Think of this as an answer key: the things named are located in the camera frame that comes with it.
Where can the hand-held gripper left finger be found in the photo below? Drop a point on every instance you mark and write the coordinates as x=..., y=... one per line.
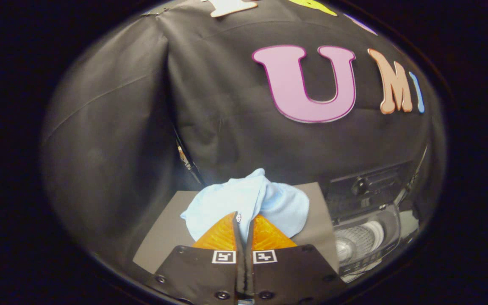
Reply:
x=197, y=271

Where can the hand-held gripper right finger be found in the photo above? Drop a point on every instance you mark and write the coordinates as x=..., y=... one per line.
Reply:
x=295, y=271

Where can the light blue garment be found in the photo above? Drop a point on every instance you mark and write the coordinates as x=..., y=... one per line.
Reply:
x=227, y=199

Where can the grey washing machine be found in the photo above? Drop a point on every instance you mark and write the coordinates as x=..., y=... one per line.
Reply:
x=367, y=241

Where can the dark cabinet with beige door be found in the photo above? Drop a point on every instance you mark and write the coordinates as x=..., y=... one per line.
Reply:
x=163, y=228

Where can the black backdrop cloth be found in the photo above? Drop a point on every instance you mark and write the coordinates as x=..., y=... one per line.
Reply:
x=142, y=106

